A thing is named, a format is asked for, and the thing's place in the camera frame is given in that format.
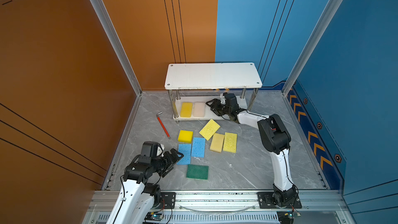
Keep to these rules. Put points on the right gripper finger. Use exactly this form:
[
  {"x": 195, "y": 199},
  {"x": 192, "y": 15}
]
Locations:
[
  {"x": 214, "y": 103},
  {"x": 218, "y": 111}
]

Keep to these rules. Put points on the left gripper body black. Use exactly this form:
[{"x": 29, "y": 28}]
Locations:
[{"x": 168, "y": 160}]

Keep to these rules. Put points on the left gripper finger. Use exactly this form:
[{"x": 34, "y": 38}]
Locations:
[
  {"x": 167, "y": 167},
  {"x": 175, "y": 155}
]

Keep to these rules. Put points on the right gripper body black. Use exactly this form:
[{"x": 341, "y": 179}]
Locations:
[{"x": 222, "y": 109}]

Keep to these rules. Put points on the pale pink sponge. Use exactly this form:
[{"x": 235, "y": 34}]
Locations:
[{"x": 199, "y": 110}]

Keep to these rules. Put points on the long yellow foam sponge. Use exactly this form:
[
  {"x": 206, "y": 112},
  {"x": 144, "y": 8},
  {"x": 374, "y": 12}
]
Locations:
[{"x": 186, "y": 109}]

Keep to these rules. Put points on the yellow porous sponge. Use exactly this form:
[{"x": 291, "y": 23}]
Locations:
[
  {"x": 209, "y": 130},
  {"x": 230, "y": 142}
]

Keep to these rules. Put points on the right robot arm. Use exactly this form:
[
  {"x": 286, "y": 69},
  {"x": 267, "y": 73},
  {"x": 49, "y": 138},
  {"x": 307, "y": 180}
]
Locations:
[{"x": 276, "y": 140}]

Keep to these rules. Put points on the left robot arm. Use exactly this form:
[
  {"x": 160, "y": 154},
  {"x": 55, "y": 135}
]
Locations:
[{"x": 137, "y": 195}]

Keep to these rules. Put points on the white two-tier shelf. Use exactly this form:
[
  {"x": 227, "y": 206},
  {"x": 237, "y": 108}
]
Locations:
[{"x": 211, "y": 76}]

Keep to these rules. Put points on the left blue sponge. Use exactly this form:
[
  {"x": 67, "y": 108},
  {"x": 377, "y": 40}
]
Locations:
[{"x": 185, "y": 149}]

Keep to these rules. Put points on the blue sponge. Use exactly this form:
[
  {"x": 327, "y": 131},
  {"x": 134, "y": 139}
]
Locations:
[
  {"x": 198, "y": 147},
  {"x": 185, "y": 149}
]

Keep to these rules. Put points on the yellow porous sponge tilted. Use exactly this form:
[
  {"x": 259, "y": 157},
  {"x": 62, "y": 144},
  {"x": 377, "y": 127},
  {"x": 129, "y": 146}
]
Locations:
[{"x": 209, "y": 130}]

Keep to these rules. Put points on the small thick yellow sponge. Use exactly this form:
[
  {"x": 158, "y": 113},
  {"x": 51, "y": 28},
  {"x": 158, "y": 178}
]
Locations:
[{"x": 185, "y": 136}]

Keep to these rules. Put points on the right blue sponge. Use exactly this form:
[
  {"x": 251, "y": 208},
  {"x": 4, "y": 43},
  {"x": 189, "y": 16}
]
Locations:
[{"x": 198, "y": 147}]

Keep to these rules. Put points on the green scouring pad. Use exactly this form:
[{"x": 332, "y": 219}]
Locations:
[{"x": 197, "y": 172}]

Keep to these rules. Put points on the cream yellow sponge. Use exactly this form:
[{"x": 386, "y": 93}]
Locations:
[{"x": 217, "y": 143}]

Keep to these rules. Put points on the red hex key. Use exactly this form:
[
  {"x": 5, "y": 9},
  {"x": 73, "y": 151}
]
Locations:
[{"x": 162, "y": 125}]

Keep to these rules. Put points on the left circuit board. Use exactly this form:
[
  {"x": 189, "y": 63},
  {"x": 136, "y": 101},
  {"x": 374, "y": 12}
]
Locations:
[{"x": 154, "y": 216}]

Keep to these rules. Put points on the circuit board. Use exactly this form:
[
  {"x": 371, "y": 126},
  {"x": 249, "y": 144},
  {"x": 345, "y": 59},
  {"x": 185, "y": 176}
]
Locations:
[
  {"x": 154, "y": 216},
  {"x": 288, "y": 217}
]

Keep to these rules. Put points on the right circuit board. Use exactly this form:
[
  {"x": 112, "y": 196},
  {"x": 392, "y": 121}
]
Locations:
[{"x": 288, "y": 217}]

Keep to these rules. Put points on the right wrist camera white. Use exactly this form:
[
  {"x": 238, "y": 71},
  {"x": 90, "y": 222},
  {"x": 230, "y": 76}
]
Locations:
[{"x": 222, "y": 98}]

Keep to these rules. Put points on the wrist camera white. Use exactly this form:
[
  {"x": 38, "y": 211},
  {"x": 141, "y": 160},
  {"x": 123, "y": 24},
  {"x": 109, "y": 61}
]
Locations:
[
  {"x": 160, "y": 150},
  {"x": 222, "y": 98}
]

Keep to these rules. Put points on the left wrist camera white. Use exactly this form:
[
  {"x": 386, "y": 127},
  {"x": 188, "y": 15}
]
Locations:
[{"x": 160, "y": 150}]

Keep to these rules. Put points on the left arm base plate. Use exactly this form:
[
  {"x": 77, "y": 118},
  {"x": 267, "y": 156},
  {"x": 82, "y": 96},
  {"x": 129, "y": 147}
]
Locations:
[{"x": 164, "y": 200}]

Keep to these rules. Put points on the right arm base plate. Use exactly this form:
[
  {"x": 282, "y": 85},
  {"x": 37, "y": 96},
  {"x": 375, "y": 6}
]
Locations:
[{"x": 276, "y": 200}]

